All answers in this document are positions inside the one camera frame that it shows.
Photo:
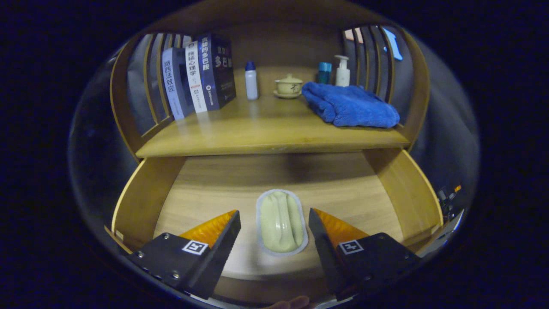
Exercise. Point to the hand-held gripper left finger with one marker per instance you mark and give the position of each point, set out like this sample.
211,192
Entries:
221,253

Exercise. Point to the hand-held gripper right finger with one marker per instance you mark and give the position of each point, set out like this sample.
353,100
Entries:
328,253

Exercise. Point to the green scrub brush white pad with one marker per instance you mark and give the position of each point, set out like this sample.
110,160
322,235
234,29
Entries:
281,223

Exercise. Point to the wooden countertop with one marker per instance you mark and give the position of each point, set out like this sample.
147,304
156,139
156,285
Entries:
257,128

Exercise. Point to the black equipment with orange part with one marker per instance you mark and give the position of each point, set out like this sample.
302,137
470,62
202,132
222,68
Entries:
448,206

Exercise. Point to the folded blue towel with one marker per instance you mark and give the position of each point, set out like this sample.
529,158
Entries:
351,107

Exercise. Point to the beige lidded teacup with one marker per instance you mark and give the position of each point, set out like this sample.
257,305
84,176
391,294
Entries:
288,87

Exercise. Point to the white bottle with blue cap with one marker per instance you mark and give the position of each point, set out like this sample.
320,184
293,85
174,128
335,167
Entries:
251,83

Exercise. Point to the white book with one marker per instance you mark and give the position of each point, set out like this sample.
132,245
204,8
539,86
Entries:
195,77

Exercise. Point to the white pump bottle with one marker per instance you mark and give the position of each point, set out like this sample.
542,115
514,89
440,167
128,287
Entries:
342,75

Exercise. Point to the dark navy book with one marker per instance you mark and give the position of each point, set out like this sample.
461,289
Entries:
218,73

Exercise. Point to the teal bottle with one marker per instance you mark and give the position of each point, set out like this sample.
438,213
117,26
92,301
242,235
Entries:
324,73

